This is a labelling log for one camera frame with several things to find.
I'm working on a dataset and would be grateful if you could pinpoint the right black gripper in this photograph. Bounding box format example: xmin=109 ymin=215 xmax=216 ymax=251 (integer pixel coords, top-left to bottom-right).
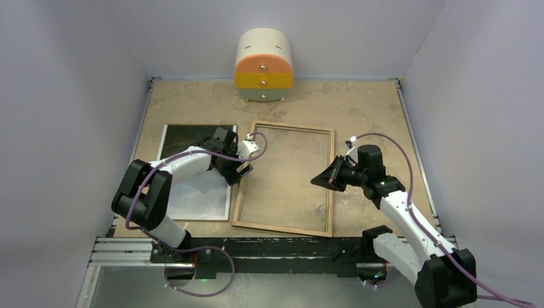
xmin=310 ymin=155 xmax=368 ymax=193

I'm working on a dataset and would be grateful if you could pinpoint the glossy photo print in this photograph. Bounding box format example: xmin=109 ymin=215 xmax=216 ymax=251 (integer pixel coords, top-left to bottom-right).
xmin=157 ymin=124 xmax=231 ymax=221

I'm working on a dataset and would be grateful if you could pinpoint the black wooden picture frame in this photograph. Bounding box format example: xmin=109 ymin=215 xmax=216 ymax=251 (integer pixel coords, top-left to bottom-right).
xmin=232 ymin=120 xmax=335 ymax=237

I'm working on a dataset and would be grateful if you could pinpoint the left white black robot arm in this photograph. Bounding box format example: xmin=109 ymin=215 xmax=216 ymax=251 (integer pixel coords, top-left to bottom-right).
xmin=111 ymin=128 xmax=264 ymax=262

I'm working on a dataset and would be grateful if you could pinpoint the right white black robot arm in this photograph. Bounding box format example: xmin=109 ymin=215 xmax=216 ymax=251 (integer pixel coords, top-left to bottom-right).
xmin=310 ymin=144 xmax=477 ymax=307

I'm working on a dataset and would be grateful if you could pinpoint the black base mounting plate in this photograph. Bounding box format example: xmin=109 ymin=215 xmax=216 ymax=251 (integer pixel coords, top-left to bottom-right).
xmin=150 ymin=237 xmax=395 ymax=282

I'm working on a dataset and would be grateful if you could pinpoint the round three-drawer mini cabinet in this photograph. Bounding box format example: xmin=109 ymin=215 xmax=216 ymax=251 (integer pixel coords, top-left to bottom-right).
xmin=234 ymin=28 xmax=294 ymax=102

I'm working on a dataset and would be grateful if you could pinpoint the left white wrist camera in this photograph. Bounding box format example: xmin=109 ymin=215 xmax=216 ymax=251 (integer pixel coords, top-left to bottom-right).
xmin=237 ymin=135 xmax=260 ymax=160

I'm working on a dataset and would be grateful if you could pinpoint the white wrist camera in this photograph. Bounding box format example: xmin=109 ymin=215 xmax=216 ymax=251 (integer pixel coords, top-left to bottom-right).
xmin=237 ymin=135 xmax=260 ymax=160
xmin=344 ymin=135 xmax=358 ymax=151

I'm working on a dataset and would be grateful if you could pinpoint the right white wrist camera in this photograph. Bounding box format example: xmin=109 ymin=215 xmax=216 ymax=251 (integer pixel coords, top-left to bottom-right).
xmin=344 ymin=135 xmax=358 ymax=151

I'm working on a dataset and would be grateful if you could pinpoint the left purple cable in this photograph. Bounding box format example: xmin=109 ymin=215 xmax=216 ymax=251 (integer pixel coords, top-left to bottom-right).
xmin=124 ymin=132 xmax=269 ymax=297

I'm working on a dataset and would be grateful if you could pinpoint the purple cable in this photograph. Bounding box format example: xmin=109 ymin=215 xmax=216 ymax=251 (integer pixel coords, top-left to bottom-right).
xmin=124 ymin=132 xmax=269 ymax=297
xmin=344 ymin=132 xmax=536 ymax=308

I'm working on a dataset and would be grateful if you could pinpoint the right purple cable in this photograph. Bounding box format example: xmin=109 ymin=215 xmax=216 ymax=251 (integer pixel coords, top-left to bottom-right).
xmin=344 ymin=132 xmax=536 ymax=308

